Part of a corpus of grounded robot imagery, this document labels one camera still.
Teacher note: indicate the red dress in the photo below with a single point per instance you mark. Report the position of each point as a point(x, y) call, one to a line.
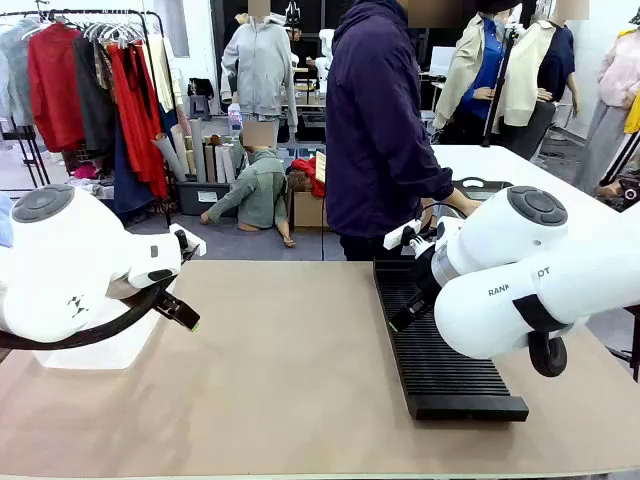
point(140, 115)

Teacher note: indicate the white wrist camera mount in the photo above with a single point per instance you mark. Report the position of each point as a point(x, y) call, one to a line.
point(396, 239)
point(194, 245)

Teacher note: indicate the light grey shirt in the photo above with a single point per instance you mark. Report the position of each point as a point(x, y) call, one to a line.
point(15, 75)

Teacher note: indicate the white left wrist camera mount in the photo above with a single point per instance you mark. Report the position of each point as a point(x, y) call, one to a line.
point(194, 245)

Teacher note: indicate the red shirt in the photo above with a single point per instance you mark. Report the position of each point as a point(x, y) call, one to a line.
point(52, 85)

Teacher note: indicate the black pole stand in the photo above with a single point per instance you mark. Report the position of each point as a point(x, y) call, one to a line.
point(500, 85)

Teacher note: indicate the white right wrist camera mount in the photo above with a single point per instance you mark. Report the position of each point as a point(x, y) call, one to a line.
point(396, 239)

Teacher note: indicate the white table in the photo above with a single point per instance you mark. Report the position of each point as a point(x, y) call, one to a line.
point(530, 170)

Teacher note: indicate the tall grey paper roll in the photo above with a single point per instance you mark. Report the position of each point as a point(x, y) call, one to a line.
point(197, 150)

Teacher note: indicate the mannequin in pink sweater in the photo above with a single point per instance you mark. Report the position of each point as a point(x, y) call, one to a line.
point(617, 75)

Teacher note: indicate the person's right hand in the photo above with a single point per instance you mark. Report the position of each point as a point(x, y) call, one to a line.
point(466, 205)

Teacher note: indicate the mannequin in cream navy top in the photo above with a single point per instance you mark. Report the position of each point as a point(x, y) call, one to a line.
point(530, 65)

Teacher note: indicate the black tripod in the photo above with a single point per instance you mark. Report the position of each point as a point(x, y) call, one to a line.
point(631, 350)

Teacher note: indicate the mannequin in beige coat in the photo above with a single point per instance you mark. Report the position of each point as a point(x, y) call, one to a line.
point(472, 75)

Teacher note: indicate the black chair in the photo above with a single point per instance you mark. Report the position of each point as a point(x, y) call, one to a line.
point(535, 130)

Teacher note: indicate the black slotted PCB rack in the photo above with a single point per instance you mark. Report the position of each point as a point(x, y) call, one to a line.
point(450, 370)

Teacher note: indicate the dark storage bin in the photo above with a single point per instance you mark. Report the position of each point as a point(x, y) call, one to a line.
point(190, 197)

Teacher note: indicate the black metal clothes rack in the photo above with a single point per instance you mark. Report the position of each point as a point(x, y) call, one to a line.
point(150, 60)

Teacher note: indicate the cardboard box with red cloth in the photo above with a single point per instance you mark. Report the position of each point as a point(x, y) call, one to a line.
point(307, 212)

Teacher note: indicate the person's right forearm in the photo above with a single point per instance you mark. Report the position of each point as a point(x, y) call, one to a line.
point(430, 182)

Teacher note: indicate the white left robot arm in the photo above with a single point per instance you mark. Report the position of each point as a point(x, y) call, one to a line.
point(50, 260)

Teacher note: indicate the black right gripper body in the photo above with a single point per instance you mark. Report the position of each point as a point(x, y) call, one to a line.
point(429, 280)

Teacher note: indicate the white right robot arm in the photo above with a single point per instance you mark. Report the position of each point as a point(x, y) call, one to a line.
point(500, 230)

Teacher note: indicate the clear plastic box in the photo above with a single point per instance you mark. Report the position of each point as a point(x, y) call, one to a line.
point(100, 350)

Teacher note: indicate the black garment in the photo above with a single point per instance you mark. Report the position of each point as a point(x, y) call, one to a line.
point(95, 100)

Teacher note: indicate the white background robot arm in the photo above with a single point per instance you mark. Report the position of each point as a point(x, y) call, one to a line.
point(326, 45)

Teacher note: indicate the black plastic tray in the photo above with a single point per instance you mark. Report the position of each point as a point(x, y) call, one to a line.
point(492, 181)

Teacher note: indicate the red cloth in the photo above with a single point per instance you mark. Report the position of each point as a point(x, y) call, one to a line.
point(310, 170)

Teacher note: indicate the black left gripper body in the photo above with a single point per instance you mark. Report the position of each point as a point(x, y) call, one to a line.
point(162, 296)

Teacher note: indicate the beige paper roll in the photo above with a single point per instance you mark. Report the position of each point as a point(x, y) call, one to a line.
point(181, 145)

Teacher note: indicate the person in purple jacket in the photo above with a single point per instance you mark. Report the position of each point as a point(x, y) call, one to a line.
point(370, 125)

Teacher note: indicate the beige garment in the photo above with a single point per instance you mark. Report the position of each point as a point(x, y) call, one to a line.
point(162, 70)

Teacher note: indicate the yellow garment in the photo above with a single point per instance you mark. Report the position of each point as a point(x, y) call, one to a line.
point(633, 115)

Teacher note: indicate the light blue cloth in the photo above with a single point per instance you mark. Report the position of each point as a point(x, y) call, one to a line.
point(5, 220)

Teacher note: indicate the white board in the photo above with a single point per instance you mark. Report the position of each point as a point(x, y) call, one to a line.
point(442, 60)

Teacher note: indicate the dark blue skirt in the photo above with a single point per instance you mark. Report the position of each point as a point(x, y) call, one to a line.
point(127, 175)

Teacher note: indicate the mannequin torso in green hoodie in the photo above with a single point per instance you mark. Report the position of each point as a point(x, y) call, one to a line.
point(255, 190)

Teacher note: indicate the plastic water bottle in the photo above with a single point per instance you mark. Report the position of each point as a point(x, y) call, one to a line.
point(235, 120)

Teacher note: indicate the mannequin in grey hoodie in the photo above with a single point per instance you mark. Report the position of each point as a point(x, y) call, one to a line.
point(260, 65)

